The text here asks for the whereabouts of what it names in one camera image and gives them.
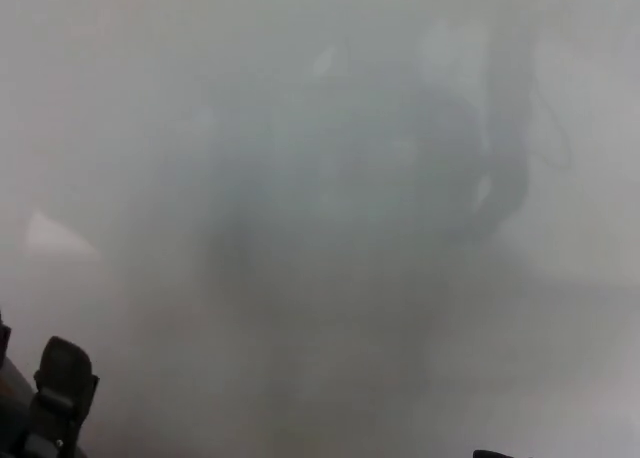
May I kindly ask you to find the white whiteboard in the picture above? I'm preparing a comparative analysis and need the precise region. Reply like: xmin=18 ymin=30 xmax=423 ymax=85
xmin=0 ymin=0 xmax=640 ymax=458

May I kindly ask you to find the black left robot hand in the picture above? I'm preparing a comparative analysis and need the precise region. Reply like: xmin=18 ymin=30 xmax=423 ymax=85
xmin=0 ymin=307 xmax=101 ymax=458

